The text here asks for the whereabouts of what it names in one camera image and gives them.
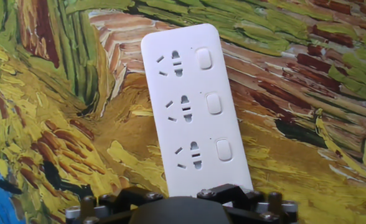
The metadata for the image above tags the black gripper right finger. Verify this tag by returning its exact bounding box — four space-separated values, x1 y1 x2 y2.
197 183 299 224

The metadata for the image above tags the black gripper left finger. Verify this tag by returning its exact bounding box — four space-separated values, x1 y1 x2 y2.
65 185 164 224

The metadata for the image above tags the white four-button power strip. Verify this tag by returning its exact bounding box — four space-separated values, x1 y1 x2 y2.
140 23 254 198

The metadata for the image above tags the Van Gogh painting cloth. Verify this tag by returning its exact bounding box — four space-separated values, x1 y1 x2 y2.
0 0 366 224

